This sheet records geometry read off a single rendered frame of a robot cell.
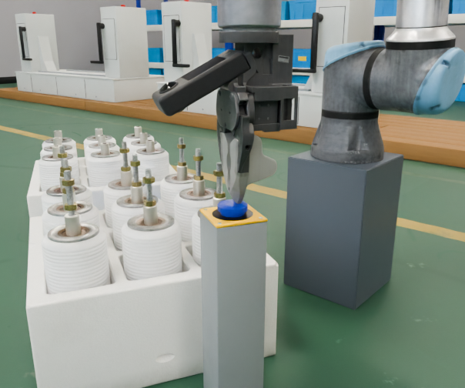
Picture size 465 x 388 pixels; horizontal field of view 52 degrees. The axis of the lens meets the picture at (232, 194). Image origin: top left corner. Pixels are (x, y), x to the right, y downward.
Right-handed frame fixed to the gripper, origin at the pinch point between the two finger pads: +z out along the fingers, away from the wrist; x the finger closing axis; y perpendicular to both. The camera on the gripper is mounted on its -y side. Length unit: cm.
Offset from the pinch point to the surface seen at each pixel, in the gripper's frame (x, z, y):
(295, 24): 467, -40, 258
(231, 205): -1.0, 1.3, -0.5
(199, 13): 286, -39, 85
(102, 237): 14.9, 9.6, -15.4
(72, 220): 15.9, 6.6, -19.5
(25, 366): 22, 34, -30
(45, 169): 68, 11, -23
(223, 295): -3.5, 12.4, -2.6
